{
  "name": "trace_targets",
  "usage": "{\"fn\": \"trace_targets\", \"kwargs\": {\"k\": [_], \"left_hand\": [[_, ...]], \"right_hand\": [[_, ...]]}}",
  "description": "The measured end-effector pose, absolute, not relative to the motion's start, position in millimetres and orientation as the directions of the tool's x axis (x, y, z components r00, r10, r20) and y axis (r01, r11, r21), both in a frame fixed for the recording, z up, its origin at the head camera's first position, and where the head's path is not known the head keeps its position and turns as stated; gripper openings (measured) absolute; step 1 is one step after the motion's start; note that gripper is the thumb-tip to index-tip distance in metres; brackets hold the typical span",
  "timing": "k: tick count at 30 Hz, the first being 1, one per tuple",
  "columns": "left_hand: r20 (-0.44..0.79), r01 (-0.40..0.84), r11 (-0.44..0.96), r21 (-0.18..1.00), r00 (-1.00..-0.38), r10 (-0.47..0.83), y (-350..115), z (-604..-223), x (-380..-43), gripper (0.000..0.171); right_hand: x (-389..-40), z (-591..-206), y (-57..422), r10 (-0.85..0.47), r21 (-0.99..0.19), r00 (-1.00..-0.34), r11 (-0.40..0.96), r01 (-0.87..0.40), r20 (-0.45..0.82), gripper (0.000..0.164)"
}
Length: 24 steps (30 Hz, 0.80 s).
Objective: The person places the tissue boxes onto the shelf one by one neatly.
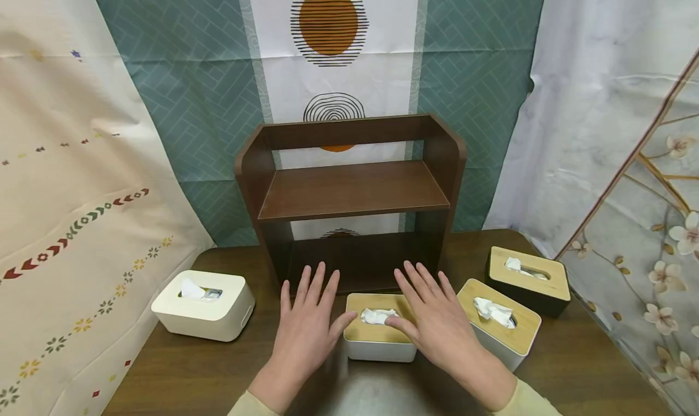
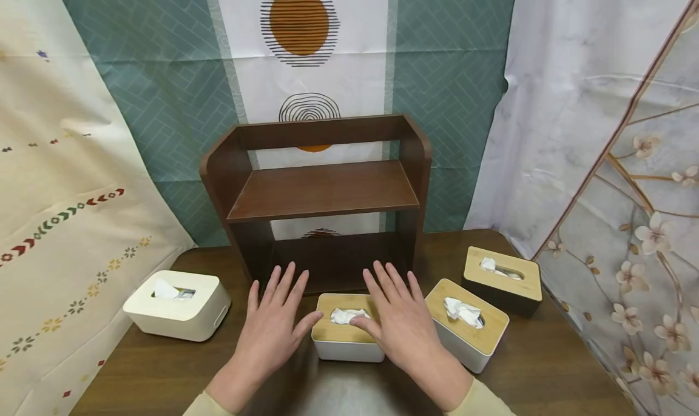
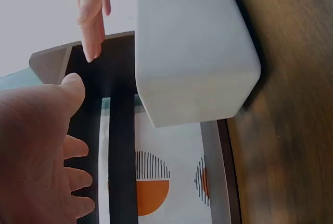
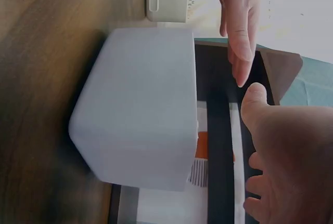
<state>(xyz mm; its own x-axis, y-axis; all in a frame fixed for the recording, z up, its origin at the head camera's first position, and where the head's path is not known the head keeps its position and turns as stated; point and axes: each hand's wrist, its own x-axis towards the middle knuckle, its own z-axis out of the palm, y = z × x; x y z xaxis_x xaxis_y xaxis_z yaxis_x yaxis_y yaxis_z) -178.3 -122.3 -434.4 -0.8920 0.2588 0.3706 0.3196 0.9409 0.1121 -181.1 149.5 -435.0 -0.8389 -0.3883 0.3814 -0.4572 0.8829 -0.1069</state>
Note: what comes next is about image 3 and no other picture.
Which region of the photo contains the person's left hand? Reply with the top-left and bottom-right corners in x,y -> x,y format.
0,72 -> 96,224

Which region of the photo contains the person's right hand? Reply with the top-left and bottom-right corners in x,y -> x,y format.
72,0 -> 112,63

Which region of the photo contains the white rounded box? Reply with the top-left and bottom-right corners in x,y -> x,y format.
134,0 -> 262,128

